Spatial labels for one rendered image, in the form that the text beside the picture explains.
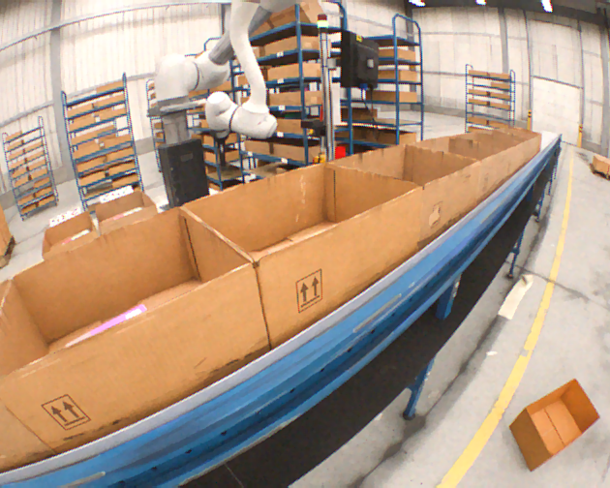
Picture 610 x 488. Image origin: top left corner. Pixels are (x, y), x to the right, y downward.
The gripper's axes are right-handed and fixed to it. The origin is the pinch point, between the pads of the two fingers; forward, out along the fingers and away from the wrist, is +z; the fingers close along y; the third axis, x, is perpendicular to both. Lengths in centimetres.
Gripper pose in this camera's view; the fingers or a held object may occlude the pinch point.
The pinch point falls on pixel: (223, 157)
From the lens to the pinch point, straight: 150.8
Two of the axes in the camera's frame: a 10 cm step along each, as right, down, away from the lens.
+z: -1.7, 3.1, 9.4
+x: -9.6, 1.5, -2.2
